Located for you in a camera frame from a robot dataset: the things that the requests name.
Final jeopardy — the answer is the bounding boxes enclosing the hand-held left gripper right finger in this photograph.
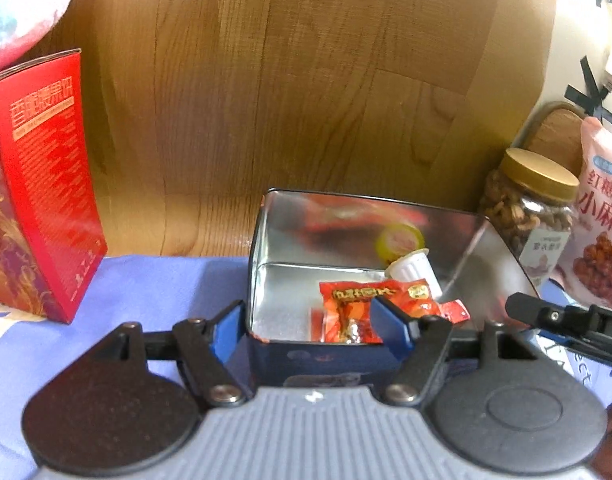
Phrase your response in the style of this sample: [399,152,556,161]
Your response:
[371,296,530,407]

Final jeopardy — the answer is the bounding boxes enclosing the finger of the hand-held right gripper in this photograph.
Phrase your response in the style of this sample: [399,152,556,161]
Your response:
[505,292,595,347]

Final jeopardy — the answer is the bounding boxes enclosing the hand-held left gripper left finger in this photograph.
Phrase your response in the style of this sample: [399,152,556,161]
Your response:
[103,300,249,409]

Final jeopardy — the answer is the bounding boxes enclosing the red snack packet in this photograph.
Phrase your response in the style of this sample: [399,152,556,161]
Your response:
[319,280,471,322]

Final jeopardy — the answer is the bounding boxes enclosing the dark metal tin box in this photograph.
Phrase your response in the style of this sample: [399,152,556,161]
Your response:
[245,188,543,392]

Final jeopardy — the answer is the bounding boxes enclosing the small white jelly cup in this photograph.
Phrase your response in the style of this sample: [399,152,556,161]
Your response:
[385,248,443,302]

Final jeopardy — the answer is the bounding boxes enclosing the clear nut jar gold lid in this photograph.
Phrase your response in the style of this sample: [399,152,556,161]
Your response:
[478,147,581,287]

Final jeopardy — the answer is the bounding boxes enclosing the blue printed cloth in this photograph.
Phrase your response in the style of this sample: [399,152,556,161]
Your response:
[0,255,612,480]

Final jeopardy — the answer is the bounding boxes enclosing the pink snack bag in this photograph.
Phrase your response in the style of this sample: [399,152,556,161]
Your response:
[556,116,612,312]

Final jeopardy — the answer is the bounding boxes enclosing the wooden cutting board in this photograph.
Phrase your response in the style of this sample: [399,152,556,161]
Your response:
[516,101,595,162]

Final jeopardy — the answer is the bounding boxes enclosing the red gift box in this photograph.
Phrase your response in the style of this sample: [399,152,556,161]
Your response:
[0,49,109,324]

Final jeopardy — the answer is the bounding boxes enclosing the wood-grain backdrop sheet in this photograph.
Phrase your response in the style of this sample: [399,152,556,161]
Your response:
[23,0,560,262]

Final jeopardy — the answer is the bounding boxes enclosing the pink and blue plush toy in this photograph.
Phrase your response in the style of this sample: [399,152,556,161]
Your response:
[0,0,85,79]

